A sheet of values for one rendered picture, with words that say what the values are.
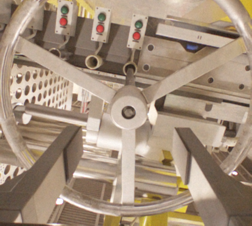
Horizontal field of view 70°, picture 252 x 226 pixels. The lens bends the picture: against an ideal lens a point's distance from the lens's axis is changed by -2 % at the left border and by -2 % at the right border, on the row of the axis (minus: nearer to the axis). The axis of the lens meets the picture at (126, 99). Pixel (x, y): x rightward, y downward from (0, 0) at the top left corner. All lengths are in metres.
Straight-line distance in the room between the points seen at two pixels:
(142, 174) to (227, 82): 0.68
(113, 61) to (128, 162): 0.78
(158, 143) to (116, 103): 0.99
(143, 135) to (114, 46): 0.59
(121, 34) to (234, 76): 0.66
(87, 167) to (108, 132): 0.30
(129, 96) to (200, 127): 0.93
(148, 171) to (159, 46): 0.65
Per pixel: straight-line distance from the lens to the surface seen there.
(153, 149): 1.24
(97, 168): 1.02
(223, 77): 1.15
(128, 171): 0.31
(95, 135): 1.25
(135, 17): 0.91
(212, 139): 1.19
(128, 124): 0.24
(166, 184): 1.03
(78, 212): 11.72
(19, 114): 1.44
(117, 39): 0.99
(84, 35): 1.02
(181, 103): 1.20
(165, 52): 1.04
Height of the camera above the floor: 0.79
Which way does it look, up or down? 14 degrees up
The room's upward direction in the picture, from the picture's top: 169 degrees counter-clockwise
